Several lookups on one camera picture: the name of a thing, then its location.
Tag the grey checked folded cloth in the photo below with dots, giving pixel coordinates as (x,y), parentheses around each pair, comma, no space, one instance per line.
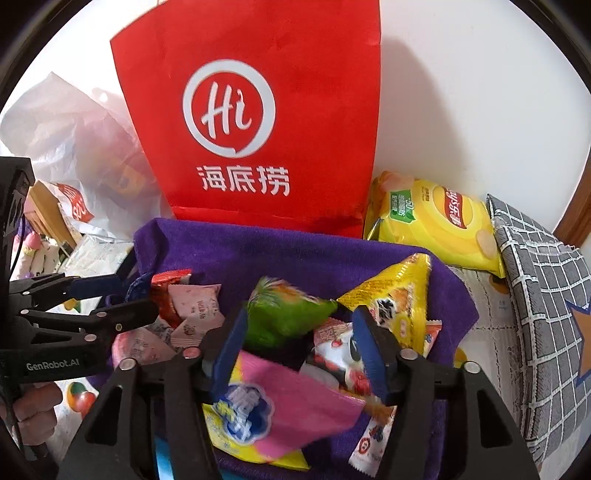
(545,323)

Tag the pink yellow snack bag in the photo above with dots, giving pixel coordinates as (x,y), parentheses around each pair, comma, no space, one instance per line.
(286,415)

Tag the yellow chips bag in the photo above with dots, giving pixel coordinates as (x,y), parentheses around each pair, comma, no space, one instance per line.
(429,221)

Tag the red paper bag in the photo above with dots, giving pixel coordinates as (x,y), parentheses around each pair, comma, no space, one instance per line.
(300,138)

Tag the pink white plush toy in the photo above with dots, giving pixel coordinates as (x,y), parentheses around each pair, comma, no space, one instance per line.
(39,251)

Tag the fruit-print tablecloth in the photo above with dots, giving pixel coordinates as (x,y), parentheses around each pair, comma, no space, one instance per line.
(489,314)

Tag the purple towel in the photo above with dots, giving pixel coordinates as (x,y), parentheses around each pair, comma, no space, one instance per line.
(277,254)

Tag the white red-label snack packet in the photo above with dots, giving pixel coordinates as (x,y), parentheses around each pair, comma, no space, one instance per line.
(191,332)

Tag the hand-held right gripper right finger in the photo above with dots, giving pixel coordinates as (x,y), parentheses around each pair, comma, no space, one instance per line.
(369,355)

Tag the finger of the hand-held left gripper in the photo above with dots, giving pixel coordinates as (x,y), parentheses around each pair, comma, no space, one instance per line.
(92,285)
(124,316)

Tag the plain pink snack packet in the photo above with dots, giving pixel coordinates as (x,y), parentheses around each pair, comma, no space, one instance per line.
(198,302)

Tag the white red-logo snack packet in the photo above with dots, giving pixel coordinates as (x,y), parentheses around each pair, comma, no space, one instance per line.
(369,445)

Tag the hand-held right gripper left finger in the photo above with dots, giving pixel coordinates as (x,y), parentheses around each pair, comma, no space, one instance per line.
(228,350)

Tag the brown wooden door frame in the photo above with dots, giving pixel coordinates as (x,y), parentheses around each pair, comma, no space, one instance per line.
(577,217)

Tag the green snack bag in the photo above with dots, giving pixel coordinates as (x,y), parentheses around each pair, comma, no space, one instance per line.
(281,318)

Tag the person's left hand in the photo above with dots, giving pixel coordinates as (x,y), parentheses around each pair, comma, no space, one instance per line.
(37,408)

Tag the pink star-print snack packet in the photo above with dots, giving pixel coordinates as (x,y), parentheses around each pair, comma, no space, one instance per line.
(147,344)

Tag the wooden headboard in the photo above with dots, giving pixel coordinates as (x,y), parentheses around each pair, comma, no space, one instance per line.
(46,207)

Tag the white plastic shopping bag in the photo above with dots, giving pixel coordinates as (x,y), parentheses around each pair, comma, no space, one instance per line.
(69,138)

